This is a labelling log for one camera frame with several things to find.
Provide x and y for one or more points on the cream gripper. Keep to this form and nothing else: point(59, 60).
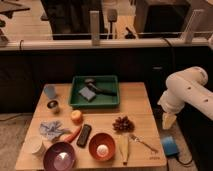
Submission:
point(168, 120)

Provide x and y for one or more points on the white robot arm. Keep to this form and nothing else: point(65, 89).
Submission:
point(186, 86)

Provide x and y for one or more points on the small metal cup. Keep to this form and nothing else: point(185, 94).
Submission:
point(53, 106)

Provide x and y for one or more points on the bunch of dark grapes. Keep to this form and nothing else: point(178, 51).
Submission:
point(123, 124)

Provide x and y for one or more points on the purple bowl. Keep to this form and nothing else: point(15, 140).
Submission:
point(59, 157)

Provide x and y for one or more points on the blue object on floor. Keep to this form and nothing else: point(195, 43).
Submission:
point(169, 146)

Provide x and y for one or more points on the orange fruit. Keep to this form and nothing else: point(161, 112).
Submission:
point(76, 116)

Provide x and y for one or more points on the red bowl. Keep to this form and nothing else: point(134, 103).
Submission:
point(99, 139)

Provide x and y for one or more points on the blue sponge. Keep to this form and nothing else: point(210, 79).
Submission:
point(87, 94)

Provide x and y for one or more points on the white egg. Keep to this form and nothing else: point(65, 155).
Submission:
point(102, 150)

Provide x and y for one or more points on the green plastic tray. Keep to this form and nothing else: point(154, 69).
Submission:
point(108, 82)

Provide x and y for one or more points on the black brush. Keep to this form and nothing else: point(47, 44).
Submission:
point(90, 83)

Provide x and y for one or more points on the metal fork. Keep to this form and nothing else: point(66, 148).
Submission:
point(136, 139)

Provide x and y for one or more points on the orange carrot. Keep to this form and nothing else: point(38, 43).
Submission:
point(71, 137)

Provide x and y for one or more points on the wooden board table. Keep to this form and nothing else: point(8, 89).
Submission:
point(134, 103)

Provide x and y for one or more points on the wooden spatula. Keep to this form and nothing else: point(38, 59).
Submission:
point(124, 147)

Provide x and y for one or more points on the blue crumpled cloth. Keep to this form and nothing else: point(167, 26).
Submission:
point(52, 130)

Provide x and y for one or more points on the white cup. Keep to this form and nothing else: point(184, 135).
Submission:
point(35, 146)

